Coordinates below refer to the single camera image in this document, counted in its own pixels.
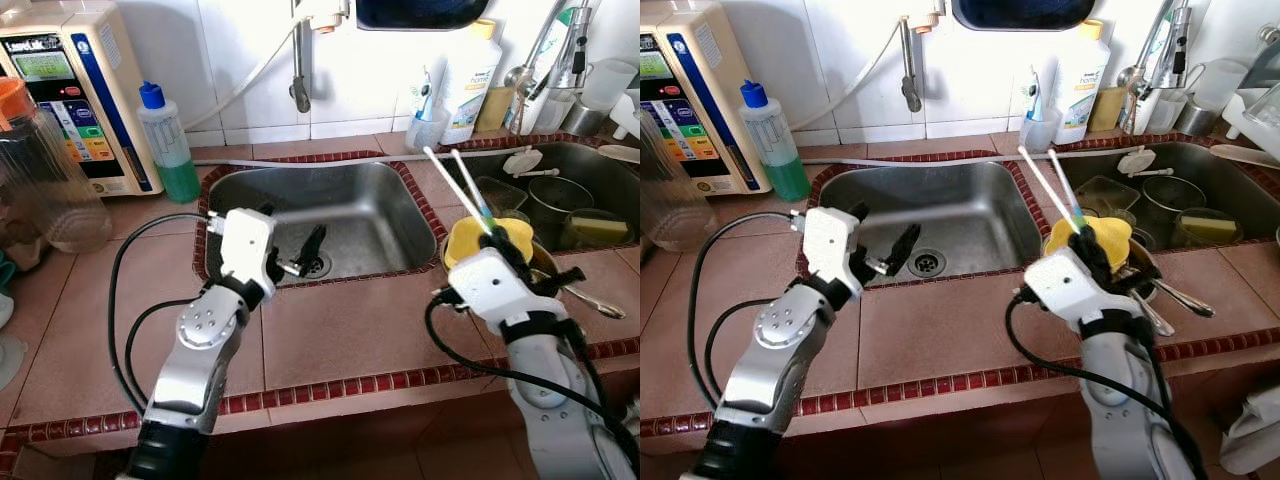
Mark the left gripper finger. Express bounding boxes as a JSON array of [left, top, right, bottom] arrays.
[[298, 225, 329, 278], [885, 223, 921, 278]]

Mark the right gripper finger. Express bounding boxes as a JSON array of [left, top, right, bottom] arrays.
[[490, 228, 531, 276], [1122, 262, 1168, 293], [1075, 228, 1113, 276], [540, 266, 588, 296]]

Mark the yellow plastic bowl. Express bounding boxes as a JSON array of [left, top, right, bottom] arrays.
[[443, 215, 536, 271], [1045, 215, 1134, 271]]

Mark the steel spoon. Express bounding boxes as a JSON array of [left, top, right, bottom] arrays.
[[1135, 295, 1178, 338], [1150, 280, 1216, 319], [560, 283, 628, 321]]

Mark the white stick green band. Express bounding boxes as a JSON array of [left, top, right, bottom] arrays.
[[1047, 149, 1089, 229], [450, 149, 498, 229]]

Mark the plain white plastic stick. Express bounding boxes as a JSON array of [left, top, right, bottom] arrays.
[[1017, 145, 1086, 236], [421, 146, 498, 239]]

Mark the clear square container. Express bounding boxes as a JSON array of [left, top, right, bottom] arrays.
[[470, 175, 531, 216], [1078, 175, 1141, 216]]

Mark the container with yellow sponge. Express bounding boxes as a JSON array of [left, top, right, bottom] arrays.
[[1175, 208, 1246, 249], [565, 208, 636, 251]]

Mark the steel sink basin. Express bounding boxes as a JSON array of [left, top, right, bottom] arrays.
[[445, 140, 641, 251], [808, 160, 1041, 291], [203, 160, 438, 288], [1050, 140, 1280, 251]]

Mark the small steel pot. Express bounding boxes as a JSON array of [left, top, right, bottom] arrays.
[[527, 175, 593, 236], [1140, 175, 1208, 236]]

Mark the clear plastic cup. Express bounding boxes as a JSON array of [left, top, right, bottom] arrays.
[[1020, 108, 1063, 153], [405, 108, 451, 153]]

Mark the clear pitcher orange lid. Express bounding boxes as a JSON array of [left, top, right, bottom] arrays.
[[0, 78, 113, 254], [640, 120, 719, 253]]

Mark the yellow sponge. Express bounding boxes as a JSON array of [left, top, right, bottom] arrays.
[[475, 87, 516, 133], [1088, 87, 1128, 133]]

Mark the steel cup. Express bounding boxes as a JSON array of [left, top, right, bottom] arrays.
[[1173, 95, 1223, 138], [560, 95, 611, 138]]

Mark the green soap bottle blue cap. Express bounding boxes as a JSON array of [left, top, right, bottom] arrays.
[[137, 81, 202, 204], [740, 80, 813, 203]]

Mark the blue white toothbrush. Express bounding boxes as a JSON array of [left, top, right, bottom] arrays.
[[1025, 65, 1051, 121], [412, 65, 441, 121]]

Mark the white detergent bottle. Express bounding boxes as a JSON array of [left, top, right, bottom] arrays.
[[440, 18, 504, 146], [1052, 18, 1113, 146]]

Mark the white plastic bag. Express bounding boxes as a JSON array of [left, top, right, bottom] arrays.
[[1220, 380, 1280, 476]]

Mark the tall chrome faucet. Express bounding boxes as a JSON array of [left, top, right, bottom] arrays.
[[1118, 0, 1196, 131], [505, 0, 591, 131]]

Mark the cream water ionizer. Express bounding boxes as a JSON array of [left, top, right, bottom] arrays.
[[0, 0, 164, 197], [640, 0, 773, 197]]

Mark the dark blue basin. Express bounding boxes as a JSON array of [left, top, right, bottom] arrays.
[[355, 0, 491, 31], [950, 0, 1096, 31]]

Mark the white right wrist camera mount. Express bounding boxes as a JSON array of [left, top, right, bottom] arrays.
[[1023, 247, 1121, 331], [447, 247, 541, 331]]

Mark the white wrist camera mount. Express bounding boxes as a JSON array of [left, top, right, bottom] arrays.
[[447, 247, 541, 331], [803, 207, 863, 293], [1023, 247, 1121, 331], [218, 207, 278, 296]]

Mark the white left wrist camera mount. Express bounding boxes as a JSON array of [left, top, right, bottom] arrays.
[[803, 207, 863, 293], [218, 207, 278, 296]]

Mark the white strainer with handle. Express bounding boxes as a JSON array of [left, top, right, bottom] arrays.
[[1115, 147, 1173, 181], [500, 147, 561, 181]]

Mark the white water hose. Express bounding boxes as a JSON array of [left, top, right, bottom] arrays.
[[185, 20, 301, 131], [795, 20, 911, 131]]

